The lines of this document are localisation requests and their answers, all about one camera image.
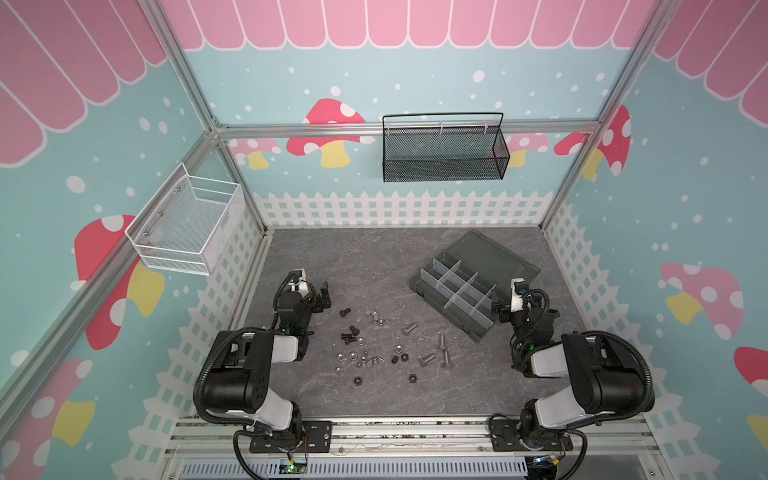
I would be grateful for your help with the silver washers cluster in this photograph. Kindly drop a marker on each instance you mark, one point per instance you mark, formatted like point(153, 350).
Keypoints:
point(356, 359)

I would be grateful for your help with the white wire mesh basket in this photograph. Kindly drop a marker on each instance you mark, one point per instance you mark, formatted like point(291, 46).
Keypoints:
point(187, 223)

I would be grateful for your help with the black hex bolt lower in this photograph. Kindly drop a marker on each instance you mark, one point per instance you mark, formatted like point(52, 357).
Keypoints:
point(348, 338)

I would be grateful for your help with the white slotted cable duct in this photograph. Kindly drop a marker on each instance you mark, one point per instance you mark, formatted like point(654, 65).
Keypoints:
point(393, 468)

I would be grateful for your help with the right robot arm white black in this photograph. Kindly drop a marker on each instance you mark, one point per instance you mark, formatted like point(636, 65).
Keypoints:
point(608, 378)

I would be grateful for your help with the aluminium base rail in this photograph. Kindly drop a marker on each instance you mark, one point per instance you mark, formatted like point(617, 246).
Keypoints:
point(415, 436)

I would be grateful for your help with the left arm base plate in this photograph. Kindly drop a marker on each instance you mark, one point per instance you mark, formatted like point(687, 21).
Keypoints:
point(313, 437)

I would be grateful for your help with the black wire mesh basket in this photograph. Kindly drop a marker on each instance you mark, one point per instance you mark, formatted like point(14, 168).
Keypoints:
point(454, 146)

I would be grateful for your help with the silver bolt short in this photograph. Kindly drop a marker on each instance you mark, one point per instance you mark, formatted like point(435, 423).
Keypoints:
point(425, 360)

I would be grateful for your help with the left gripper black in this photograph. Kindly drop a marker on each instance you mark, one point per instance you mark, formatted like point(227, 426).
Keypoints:
point(318, 297)

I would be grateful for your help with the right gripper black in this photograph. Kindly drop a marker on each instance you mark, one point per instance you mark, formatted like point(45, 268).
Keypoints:
point(504, 306)

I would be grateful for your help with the dark green compartment organizer box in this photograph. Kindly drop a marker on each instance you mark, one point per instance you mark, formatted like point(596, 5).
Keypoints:
point(466, 280)

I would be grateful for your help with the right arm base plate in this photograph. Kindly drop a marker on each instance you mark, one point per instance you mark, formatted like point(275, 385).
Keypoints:
point(509, 434)

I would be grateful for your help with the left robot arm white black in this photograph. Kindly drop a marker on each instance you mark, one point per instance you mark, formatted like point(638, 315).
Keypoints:
point(232, 387)

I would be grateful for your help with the silver hex bolt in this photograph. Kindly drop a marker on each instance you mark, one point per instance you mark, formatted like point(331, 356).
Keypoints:
point(409, 329)

